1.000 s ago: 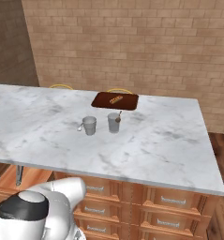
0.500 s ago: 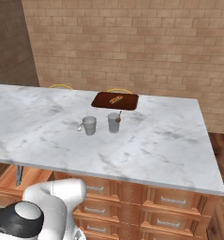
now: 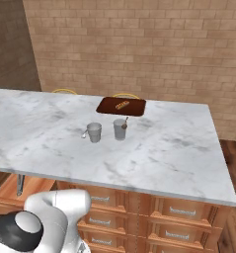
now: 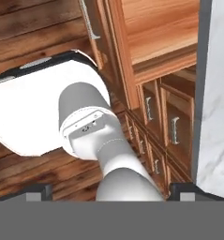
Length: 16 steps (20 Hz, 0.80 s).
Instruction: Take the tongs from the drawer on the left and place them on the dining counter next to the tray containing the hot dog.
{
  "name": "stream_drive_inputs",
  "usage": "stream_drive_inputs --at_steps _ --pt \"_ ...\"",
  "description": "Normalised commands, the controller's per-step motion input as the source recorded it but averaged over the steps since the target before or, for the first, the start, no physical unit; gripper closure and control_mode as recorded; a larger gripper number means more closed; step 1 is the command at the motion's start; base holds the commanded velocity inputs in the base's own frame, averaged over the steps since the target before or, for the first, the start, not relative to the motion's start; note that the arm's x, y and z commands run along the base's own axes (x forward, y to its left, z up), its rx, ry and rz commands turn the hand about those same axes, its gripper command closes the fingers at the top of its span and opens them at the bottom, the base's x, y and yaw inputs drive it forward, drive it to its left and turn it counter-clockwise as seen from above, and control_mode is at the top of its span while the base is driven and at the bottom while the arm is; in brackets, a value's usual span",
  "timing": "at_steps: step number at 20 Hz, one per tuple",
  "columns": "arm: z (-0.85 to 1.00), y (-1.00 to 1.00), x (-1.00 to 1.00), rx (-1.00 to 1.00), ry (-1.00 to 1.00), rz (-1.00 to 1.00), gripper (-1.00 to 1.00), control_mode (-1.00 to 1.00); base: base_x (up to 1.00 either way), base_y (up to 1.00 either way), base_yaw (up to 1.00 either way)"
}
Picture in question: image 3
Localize grey cup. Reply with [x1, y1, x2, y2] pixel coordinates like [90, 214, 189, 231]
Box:
[113, 118, 128, 141]
[86, 122, 104, 144]

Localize brown wooden spoon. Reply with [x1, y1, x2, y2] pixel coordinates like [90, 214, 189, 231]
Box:
[120, 116, 130, 130]

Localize open wooden drawer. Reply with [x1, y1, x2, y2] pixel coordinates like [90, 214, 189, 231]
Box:
[0, 170, 58, 215]

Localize grey metal tongs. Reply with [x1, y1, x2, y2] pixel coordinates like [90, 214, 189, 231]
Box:
[16, 174, 27, 198]

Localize wooden drawer front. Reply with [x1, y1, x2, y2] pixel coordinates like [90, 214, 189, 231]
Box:
[79, 185, 128, 210]
[148, 222, 210, 249]
[79, 209, 127, 234]
[80, 230, 127, 253]
[151, 196, 220, 226]
[147, 244, 202, 253]

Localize silver drawer handle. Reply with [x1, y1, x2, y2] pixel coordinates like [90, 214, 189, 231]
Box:
[88, 216, 108, 226]
[164, 229, 191, 241]
[90, 236, 114, 247]
[168, 206, 197, 217]
[90, 195, 111, 203]

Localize brown rectangular tray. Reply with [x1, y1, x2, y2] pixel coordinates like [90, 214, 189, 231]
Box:
[95, 96, 147, 118]

